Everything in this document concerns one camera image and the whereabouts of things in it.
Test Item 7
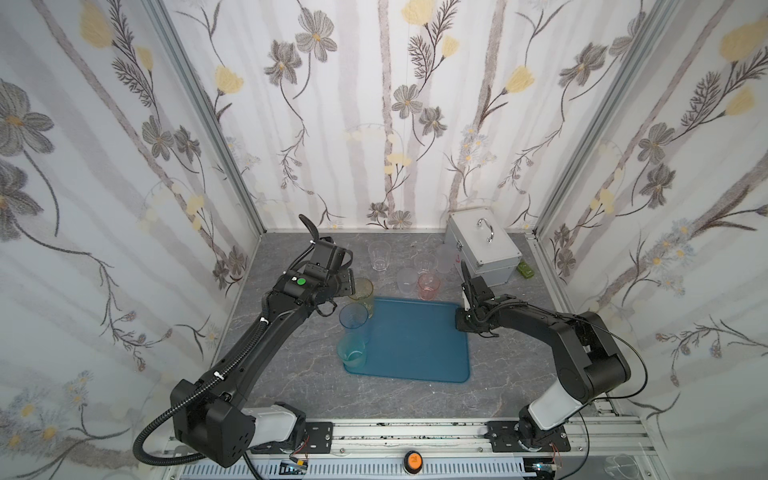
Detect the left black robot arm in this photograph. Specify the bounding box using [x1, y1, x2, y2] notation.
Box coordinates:
[132, 214, 354, 468]

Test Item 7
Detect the frosted clear cup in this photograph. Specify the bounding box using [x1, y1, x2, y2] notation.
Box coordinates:
[396, 267, 420, 295]

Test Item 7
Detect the aluminium mounting rail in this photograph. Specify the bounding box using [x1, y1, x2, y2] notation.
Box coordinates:
[161, 417, 661, 480]

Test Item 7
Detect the silver aluminium case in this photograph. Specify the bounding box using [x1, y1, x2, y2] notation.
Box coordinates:
[444, 208, 522, 287]

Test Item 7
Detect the pink plastic cup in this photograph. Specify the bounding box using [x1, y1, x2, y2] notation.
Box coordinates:
[418, 272, 441, 301]

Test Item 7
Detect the clear faceted glass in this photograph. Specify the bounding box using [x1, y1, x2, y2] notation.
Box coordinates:
[368, 240, 391, 272]

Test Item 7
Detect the orange emergency button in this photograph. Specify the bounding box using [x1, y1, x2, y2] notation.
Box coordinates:
[403, 450, 424, 475]

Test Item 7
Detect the blue plastic tumbler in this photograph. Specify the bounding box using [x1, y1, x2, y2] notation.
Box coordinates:
[339, 303, 371, 344]

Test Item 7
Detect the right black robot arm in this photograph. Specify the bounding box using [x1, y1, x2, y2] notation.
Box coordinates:
[455, 261, 632, 452]

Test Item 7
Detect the teal plastic tray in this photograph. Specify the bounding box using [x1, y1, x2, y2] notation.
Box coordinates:
[343, 297, 470, 384]

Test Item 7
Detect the green small object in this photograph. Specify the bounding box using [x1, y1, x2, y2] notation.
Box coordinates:
[516, 260, 535, 279]

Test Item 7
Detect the yellow plastic tumbler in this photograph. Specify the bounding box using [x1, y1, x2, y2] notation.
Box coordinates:
[349, 278, 374, 318]

